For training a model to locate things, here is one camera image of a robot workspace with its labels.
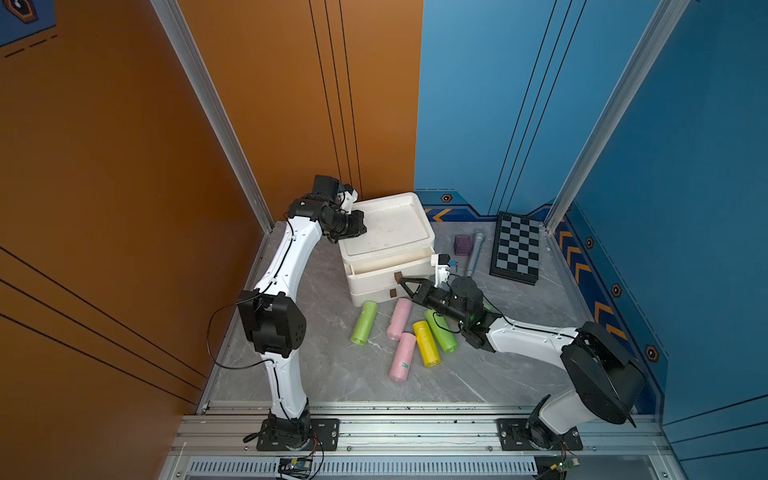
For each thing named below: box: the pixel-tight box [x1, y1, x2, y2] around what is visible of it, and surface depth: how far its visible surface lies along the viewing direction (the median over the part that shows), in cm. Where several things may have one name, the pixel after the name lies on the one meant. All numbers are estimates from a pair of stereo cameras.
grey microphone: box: [467, 232, 486, 277], surface depth 111 cm
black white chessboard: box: [489, 211, 540, 286], surface depth 110 cm
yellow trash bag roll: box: [412, 321, 442, 368], surface depth 88 cm
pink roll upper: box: [386, 298, 412, 341], surface depth 93 cm
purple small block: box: [454, 234, 473, 256], surface depth 111 cm
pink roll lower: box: [389, 332, 416, 382], surface depth 84 cm
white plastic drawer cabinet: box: [339, 192, 435, 307], surface depth 85 cm
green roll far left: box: [350, 300, 378, 346], surface depth 92 cm
